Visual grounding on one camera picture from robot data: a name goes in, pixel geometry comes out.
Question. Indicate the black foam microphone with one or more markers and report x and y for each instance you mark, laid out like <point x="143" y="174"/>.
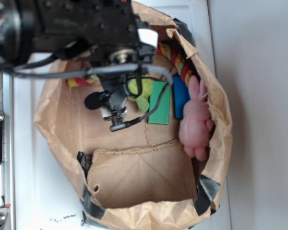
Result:
<point x="96" y="100"/>

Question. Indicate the green rectangular block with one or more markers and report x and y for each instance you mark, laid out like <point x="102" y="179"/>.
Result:
<point x="161" y="115"/>

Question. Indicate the blue rectangular block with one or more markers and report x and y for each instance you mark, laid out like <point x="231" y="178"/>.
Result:
<point x="181" y="96"/>

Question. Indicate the pink plush bunny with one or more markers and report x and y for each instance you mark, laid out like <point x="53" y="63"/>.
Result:
<point x="197" y="124"/>

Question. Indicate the aluminium extrusion rail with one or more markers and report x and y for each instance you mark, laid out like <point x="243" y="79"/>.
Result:
<point x="7" y="197"/>

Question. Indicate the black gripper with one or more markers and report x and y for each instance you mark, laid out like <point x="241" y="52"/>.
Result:
<point x="123" y="50"/>

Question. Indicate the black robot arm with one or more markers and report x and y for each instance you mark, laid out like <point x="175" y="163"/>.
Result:
<point x="34" y="33"/>

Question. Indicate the green plush toy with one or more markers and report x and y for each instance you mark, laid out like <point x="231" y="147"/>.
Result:
<point x="142" y="100"/>

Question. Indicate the brown paper bag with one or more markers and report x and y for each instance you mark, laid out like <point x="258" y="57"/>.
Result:
<point x="138" y="178"/>

